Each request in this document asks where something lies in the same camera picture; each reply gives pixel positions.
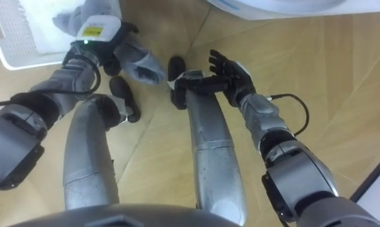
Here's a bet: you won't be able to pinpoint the grey cloth garment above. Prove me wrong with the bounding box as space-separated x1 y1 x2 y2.
52 0 167 86

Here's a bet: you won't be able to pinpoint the white washing machine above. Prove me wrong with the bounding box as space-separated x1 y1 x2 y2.
205 0 380 21

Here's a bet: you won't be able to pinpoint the white plastic laundry basket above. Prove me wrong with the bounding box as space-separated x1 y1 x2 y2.
0 0 87 71

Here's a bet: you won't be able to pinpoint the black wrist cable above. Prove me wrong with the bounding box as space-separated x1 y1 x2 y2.
0 54 102 108
266 93 310 137

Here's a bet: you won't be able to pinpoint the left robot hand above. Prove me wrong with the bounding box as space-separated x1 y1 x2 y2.
70 15 140 77

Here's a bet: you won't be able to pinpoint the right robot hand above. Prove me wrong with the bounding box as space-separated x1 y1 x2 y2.
208 49 257 107

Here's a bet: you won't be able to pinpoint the robot body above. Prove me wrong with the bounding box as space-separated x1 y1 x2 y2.
6 203 241 227

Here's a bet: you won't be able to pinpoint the robot legs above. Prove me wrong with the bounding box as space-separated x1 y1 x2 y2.
62 55 248 227

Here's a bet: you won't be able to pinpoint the white cabinet with dark edge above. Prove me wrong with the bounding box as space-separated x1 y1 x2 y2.
349 145 380 225

